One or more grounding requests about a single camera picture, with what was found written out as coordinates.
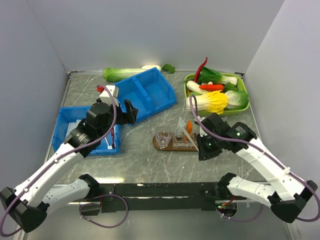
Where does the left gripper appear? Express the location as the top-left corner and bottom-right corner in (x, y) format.
(98, 99), (138, 139)

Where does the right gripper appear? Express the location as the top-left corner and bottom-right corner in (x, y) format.
(195, 131), (223, 161)

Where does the grey toothbrush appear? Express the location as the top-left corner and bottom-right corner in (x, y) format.
(182, 128), (199, 151)

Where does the orange toothpaste tube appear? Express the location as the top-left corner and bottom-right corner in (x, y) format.
(186, 120), (193, 134)

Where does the clear plastic tray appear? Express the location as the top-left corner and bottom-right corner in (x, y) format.
(169, 132), (198, 152)

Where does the red toothbrush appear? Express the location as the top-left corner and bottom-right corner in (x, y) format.
(111, 126), (116, 149)

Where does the clear faceted plastic cup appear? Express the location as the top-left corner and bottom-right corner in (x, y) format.
(154, 126), (173, 149)

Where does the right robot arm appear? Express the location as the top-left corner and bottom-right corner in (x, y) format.
(195, 113), (320, 223)

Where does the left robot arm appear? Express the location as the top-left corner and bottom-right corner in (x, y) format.
(0, 99), (139, 233)

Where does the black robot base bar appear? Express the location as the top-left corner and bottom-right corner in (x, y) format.
(68, 181), (247, 213)

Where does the white toothbrush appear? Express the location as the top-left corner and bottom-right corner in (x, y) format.
(104, 137), (113, 150)

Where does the wooden oval tray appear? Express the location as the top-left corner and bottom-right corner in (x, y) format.
(152, 137), (197, 152)

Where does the blue bin with toiletries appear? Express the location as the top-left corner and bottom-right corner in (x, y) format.
(52, 106), (124, 156)

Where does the green napa cabbage toy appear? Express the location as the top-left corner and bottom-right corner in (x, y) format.
(102, 67), (146, 83)

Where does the yellow napa cabbage toy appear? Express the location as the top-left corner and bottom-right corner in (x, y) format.
(186, 91), (228, 114)

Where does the green white cabbage toy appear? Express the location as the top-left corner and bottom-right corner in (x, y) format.
(225, 90), (249, 110)

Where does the green vegetable basket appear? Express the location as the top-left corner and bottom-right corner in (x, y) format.
(182, 72), (250, 117)

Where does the blue bin with cups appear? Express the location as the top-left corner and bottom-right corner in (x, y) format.
(115, 68), (177, 123)

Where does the orange carrot toy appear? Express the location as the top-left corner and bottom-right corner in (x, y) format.
(199, 84), (224, 92)

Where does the white corn toy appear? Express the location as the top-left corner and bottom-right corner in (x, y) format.
(186, 80), (208, 95)

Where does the white radish toy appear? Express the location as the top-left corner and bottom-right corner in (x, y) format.
(141, 65), (162, 71)

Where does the red chili pepper toy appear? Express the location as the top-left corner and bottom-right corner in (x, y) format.
(194, 57), (208, 83)

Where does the green bok choy toy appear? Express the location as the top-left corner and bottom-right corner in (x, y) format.
(197, 66), (238, 85)

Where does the green leaf toy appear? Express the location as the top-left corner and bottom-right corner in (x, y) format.
(161, 63), (176, 74)

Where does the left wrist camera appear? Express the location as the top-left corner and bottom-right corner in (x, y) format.
(96, 85), (119, 106)

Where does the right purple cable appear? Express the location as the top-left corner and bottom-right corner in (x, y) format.
(189, 94), (320, 223)

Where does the aluminium rail frame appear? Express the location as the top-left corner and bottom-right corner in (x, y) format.
(13, 71), (300, 240)

